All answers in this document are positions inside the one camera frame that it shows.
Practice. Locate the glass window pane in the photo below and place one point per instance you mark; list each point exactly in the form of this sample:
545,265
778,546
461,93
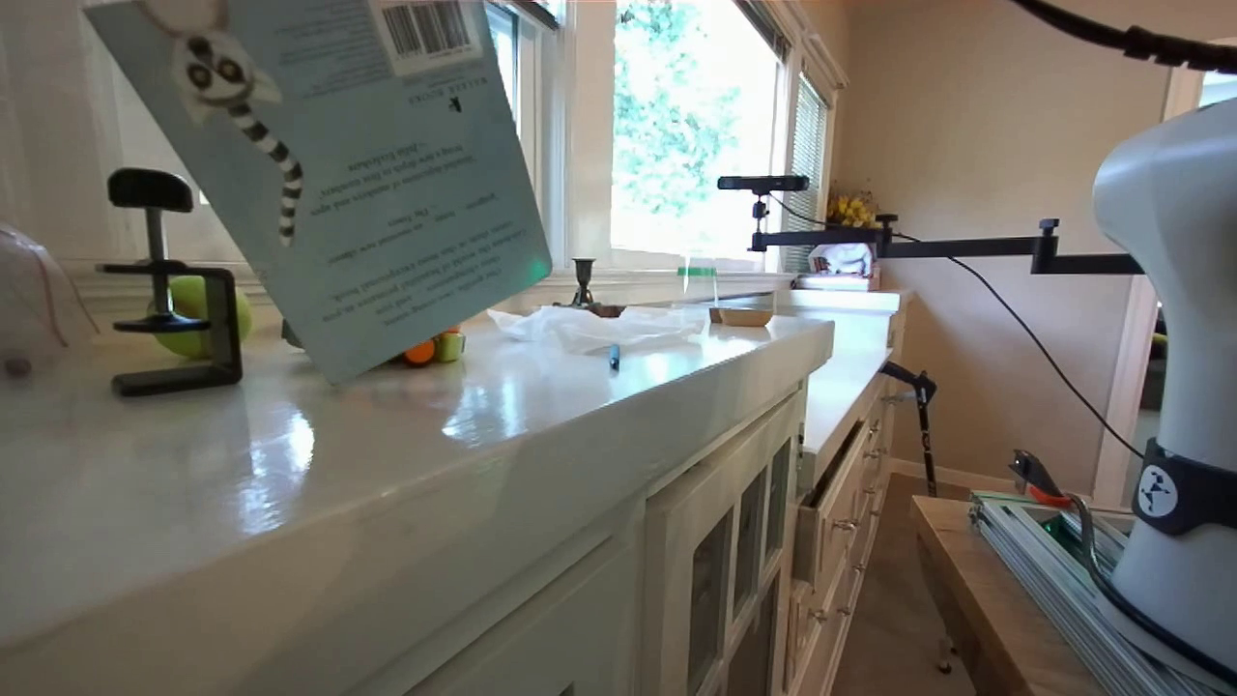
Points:
681,131
506,78

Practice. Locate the orange tiger toy car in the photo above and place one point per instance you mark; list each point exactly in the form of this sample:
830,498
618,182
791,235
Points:
438,349

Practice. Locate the green tennis ball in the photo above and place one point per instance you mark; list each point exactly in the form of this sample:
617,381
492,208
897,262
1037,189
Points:
194,337

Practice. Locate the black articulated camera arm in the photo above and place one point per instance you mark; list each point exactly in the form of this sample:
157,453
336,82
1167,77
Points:
951,247

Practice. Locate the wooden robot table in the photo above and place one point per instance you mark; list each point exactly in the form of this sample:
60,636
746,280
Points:
979,604

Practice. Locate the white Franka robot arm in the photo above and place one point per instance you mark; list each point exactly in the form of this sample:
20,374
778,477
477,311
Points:
1185,324

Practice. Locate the grey metal base plate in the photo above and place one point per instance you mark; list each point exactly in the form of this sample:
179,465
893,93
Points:
1085,595

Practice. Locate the white crumpled plastic bag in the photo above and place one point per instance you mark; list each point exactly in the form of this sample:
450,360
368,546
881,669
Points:
582,328

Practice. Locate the black stand rod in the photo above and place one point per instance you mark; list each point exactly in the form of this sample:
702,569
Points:
916,410

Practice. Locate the black stereo camera bar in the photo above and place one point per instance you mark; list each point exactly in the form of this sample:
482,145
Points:
763,182

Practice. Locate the black table clamp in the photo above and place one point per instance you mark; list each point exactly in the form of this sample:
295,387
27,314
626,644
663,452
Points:
176,283

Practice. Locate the white counter cabinet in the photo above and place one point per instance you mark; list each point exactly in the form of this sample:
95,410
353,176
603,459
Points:
719,544

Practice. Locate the clear plastic zip bag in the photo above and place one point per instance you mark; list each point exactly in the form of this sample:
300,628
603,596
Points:
27,303

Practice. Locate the gorilla children's board book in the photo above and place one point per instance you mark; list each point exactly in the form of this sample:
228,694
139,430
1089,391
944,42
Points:
389,194

